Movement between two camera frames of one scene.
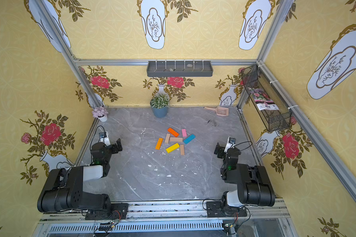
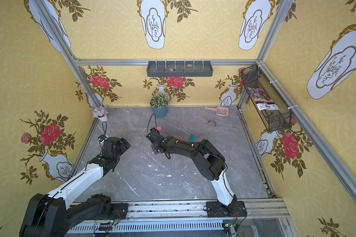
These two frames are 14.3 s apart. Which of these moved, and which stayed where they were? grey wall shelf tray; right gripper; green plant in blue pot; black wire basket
Moved: right gripper
Stayed: green plant in blue pot; black wire basket; grey wall shelf tray
